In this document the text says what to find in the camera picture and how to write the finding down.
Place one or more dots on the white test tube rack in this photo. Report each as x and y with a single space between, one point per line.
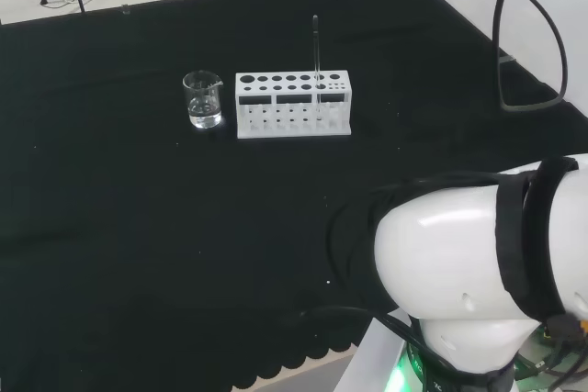
294 134

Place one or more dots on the clear glass beaker with water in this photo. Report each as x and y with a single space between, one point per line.
204 112

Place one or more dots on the black bench cloth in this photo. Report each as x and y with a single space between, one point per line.
138 227

